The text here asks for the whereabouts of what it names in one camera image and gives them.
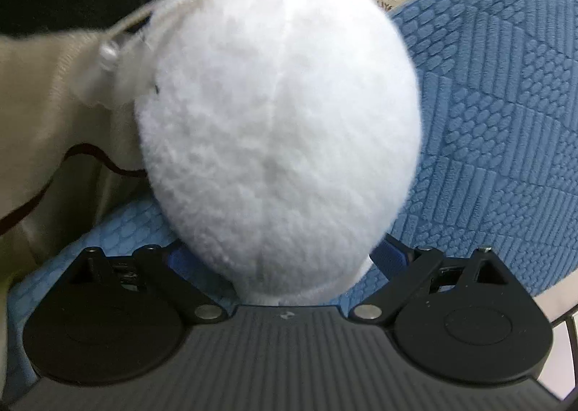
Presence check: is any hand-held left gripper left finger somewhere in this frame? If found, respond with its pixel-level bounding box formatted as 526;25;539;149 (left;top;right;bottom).
68;245;229;326

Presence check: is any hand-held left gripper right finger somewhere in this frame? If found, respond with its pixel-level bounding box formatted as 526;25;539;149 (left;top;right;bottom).
350;235;514;327

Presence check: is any white and blue plush toy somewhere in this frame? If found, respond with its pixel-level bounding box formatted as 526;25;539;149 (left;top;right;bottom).
102;0;424;307

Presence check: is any blue textured sofa cover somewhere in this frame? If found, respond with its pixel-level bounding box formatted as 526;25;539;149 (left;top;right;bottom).
9;0;578;335

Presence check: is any beige bag with brown cord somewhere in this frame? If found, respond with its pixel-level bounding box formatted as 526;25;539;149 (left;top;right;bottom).
0;29;156;285

